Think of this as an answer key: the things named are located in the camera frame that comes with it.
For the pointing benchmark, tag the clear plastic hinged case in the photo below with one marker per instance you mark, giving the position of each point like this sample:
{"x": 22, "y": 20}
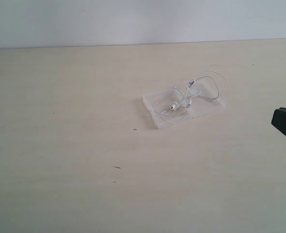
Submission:
{"x": 177, "y": 104}

